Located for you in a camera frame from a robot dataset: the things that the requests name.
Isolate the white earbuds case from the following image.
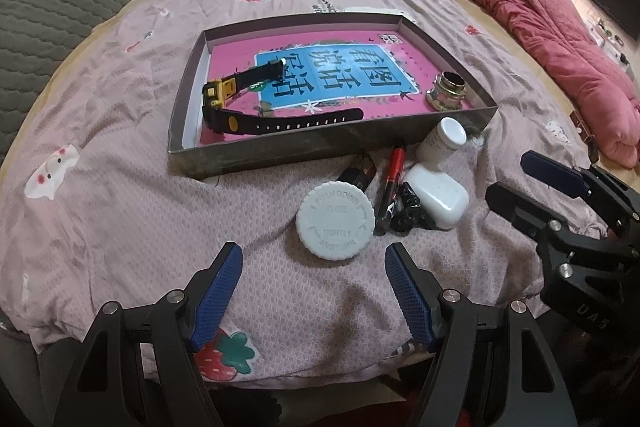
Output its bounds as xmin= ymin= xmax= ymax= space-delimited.
xmin=402 ymin=164 xmax=470 ymax=230

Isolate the black key bundle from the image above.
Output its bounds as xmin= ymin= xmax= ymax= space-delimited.
xmin=390 ymin=182 xmax=436 ymax=234

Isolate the brass metal fitting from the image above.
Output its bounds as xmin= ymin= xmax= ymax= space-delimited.
xmin=425 ymin=72 xmax=466 ymax=112

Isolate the black gold lighter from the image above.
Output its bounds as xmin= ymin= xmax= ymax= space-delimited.
xmin=337 ymin=153 xmax=376 ymax=192

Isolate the large white jar lid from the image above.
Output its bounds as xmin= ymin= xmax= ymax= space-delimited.
xmin=295 ymin=181 xmax=375 ymax=261

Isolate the yellow black wristwatch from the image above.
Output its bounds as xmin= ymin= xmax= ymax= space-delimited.
xmin=200 ymin=58 xmax=365 ymax=137

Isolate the small white pill bottle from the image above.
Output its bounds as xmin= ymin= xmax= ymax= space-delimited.
xmin=416 ymin=117 xmax=468 ymax=169

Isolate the pink patterned bed sheet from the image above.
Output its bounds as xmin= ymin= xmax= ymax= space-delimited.
xmin=1 ymin=0 xmax=604 ymax=388

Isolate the red quilted comforter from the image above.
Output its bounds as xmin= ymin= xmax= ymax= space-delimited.
xmin=472 ymin=0 xmax=639 ymax=169

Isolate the pink blue book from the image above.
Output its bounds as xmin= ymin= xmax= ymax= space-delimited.
xmin=198 ymin=27 xmax=463 ymax=145

